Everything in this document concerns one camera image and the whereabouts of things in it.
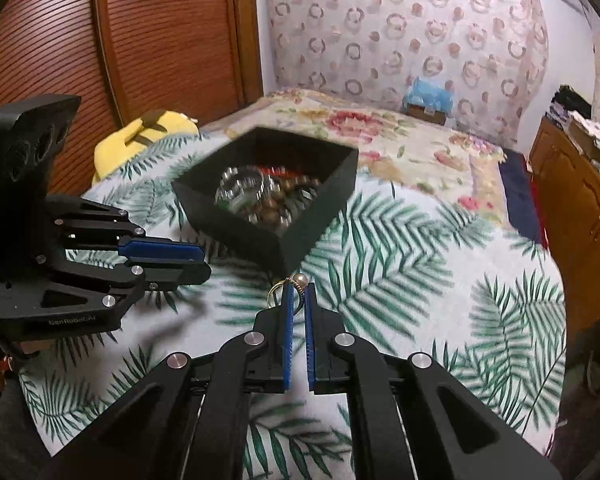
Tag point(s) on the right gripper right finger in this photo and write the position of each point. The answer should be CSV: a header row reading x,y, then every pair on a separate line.
x,y
410,418

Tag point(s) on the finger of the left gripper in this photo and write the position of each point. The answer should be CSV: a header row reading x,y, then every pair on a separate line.
x,y
172,274
159,249

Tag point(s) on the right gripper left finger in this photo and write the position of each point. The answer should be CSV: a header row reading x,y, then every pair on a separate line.
x,y
188,418

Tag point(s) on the black square jewelry box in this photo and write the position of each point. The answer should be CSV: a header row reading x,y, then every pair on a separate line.
x,y
269,195

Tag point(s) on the yellow plush toy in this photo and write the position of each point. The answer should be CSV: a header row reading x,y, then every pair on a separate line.
x,y
137,137

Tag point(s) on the palm leaf print blanket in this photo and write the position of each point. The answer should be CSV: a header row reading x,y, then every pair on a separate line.
x,y
404,271

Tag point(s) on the brown louvered wardrobe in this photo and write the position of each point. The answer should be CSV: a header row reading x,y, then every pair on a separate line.
x,y
125,57

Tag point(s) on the floral bedspread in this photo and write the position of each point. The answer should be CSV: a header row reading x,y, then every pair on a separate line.
x,y
453,166

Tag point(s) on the wooden sideboard cabinet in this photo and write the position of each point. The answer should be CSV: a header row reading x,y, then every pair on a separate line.
x,y
568,190

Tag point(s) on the circle pattern curtain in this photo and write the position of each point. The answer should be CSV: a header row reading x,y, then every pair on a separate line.
x,y
490,55

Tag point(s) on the blue bag on box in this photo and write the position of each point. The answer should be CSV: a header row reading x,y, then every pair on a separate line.
x,y
428,102

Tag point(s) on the box with floral cloth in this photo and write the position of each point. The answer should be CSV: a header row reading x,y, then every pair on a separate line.
x,y
586,133

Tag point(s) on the stack of folded clothes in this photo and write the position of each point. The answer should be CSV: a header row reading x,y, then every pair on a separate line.
x,y
564,101

